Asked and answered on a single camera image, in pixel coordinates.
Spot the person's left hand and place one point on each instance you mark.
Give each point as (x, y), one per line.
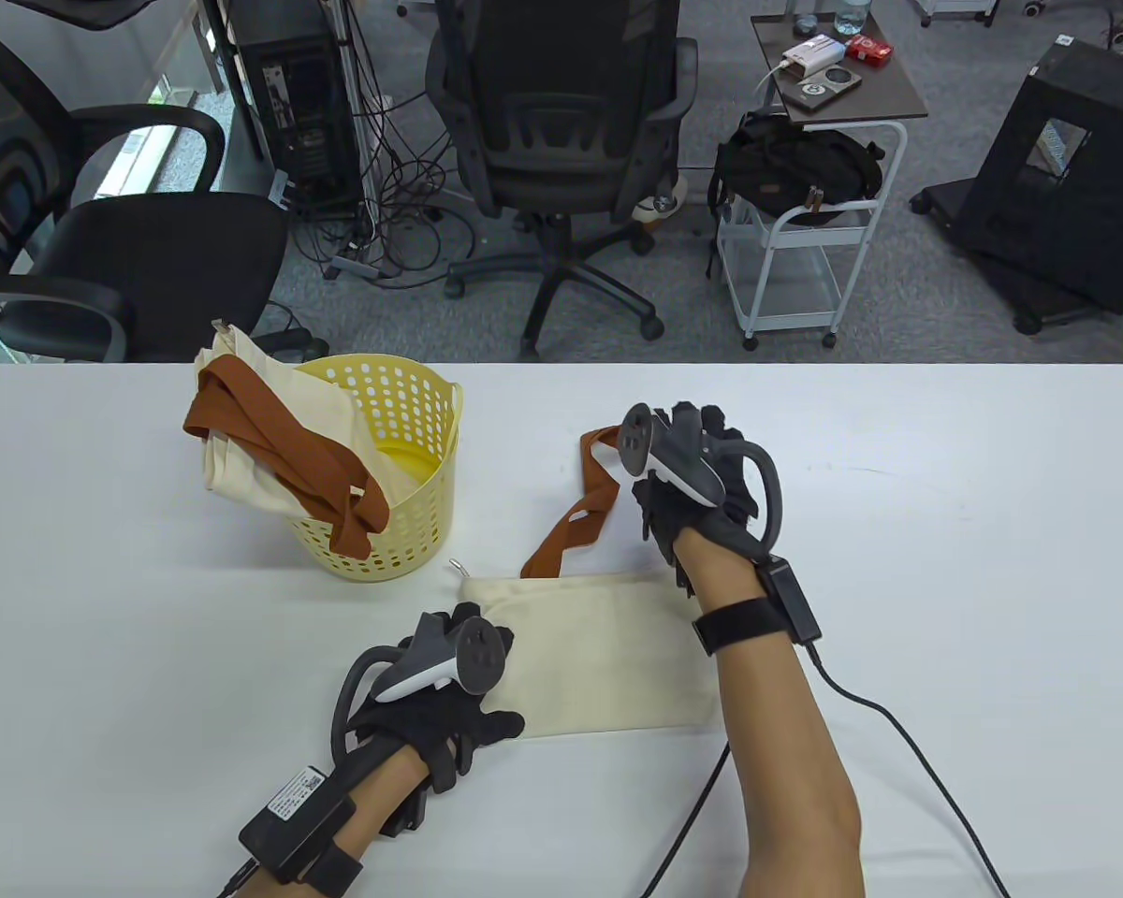
(430, 720)

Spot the person's right hand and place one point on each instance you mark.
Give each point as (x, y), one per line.
(674, 524)

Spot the grey white hand controller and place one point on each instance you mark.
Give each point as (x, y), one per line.
(674, 458)
(477, 655)

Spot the red flower print canvas bag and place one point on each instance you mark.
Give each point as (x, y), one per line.
(599, 655)

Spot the purple flower print canvas bag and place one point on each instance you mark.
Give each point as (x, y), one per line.
(234, 472)

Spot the person's right forearm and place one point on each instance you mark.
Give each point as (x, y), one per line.
(777, 739)

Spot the person's left forearm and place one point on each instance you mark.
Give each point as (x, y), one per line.
(384, 786)

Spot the black right wrist module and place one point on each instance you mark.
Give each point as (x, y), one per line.
(791, 599)

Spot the black wrist module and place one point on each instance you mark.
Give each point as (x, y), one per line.
(791, 599)
(290, 814)

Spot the black left wrist module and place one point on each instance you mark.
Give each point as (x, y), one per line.
(290, 814)

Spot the yellow perforated plastic basket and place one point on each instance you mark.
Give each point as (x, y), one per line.
(430, 524)

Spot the black backpack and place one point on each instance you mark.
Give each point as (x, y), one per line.
(786, 164)

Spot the black mesh office chair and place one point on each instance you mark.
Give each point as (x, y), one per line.
(561, 159)

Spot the grey power strip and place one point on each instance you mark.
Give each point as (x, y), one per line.
(351, 267)

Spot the brown square coaster set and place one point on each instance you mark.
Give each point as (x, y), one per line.
(809, 94)

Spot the white rolling cart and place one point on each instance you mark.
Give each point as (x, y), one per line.
(898, 94)

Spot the white power bank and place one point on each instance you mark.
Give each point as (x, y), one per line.
(816, 51)

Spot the red packet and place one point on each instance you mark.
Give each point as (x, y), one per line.
(868, 50)

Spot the black wheeled stand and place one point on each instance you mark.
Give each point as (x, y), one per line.
(1114, 224)

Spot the clear water bottle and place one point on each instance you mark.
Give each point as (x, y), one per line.
(852, 17)

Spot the black fabric seat office chair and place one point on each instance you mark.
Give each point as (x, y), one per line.
(150, 253)

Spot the black computer tower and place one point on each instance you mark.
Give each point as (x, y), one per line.
(299, 103)

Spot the aluminium frame post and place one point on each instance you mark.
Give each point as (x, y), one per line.
(360, 112)

